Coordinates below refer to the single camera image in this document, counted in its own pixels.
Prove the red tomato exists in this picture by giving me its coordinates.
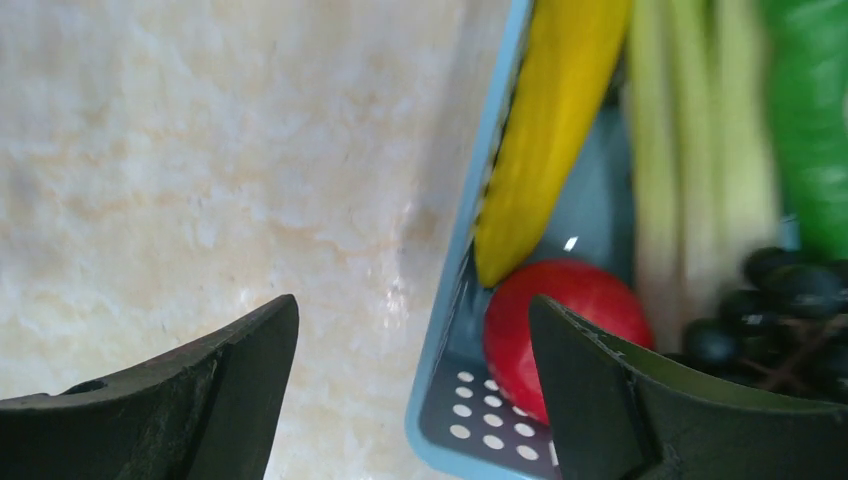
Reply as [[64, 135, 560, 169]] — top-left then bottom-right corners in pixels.
[[482, 258, 656, 427]]

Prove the green chili pepper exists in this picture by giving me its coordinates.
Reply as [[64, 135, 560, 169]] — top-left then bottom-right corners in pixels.
[[760, 1, 847, 261]]

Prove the black grape bunch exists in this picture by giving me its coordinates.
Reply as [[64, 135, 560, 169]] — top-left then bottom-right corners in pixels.
[[669, 247, 847, 403]]

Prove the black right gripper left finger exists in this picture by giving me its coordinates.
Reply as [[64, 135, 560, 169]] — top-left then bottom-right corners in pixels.
[[1, 295, 299, 479]]

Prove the light blue plastic basket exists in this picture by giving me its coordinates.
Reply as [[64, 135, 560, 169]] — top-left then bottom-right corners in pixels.
[[404, 0, 848, 480]]

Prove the yellow banana pepper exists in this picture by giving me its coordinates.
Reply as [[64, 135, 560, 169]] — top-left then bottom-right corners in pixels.
[[473, 0, 633, 288]]

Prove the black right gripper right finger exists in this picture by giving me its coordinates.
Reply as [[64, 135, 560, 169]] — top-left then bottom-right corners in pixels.
[[528, 296, 847, 479]]

